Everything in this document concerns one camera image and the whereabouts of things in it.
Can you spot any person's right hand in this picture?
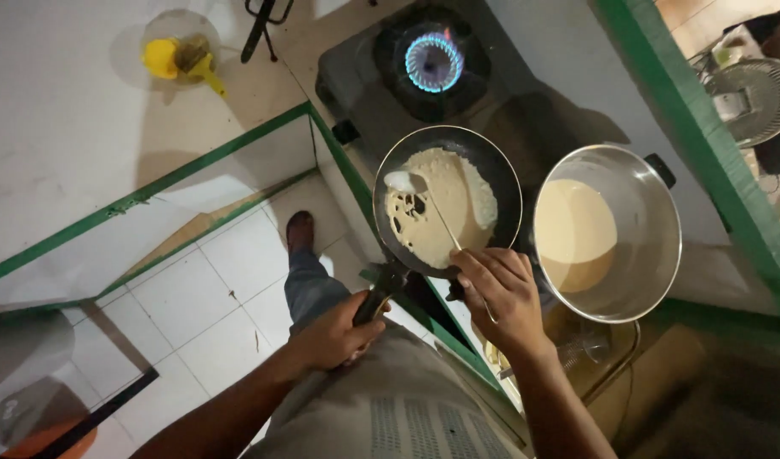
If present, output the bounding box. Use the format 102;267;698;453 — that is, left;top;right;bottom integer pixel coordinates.
449;247;556;366

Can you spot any person's left hand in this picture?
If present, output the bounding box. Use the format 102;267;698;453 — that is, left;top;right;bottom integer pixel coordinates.
286;290;392;374

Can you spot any black frying pan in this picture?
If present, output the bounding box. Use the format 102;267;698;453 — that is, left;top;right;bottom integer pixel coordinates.
353;125;524;327

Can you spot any long metal spoon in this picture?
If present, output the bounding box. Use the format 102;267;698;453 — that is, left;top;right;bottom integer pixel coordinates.
383;170;499;325

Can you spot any person's blue jeans leg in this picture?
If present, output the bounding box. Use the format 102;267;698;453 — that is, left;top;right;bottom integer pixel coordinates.
283;247;354;335

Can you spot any clear drinking glass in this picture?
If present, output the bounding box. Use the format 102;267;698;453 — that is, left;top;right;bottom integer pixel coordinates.
556;322;613;372

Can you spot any beige batter in pot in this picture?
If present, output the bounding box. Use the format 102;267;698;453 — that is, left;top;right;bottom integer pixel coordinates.
534;179;618;294

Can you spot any person's beige shirt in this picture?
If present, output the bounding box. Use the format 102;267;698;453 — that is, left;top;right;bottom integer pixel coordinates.
240;317;532;459

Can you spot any beige pancake batter in pan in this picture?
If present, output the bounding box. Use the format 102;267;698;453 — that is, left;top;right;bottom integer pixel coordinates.
384;148;498;270

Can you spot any steel pot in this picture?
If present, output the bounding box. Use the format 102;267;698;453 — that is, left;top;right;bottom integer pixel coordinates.
533;144;683;324

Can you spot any grey gas stove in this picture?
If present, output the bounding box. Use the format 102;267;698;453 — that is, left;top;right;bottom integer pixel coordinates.
315;0;732;256

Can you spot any black stove burner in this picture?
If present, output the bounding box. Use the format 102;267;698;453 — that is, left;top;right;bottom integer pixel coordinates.
372;5;493;123

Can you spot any green wooden beam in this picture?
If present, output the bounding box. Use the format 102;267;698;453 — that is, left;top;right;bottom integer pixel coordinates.
587;0;780;332

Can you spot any black metal tool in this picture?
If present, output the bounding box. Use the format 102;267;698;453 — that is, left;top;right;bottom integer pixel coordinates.
240;0;295;64

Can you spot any grey electric fan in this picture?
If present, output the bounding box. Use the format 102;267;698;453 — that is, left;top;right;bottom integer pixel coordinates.
704;57;780;149

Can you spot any clear glass bowl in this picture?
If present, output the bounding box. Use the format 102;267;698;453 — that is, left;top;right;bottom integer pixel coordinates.
140;9;224;88

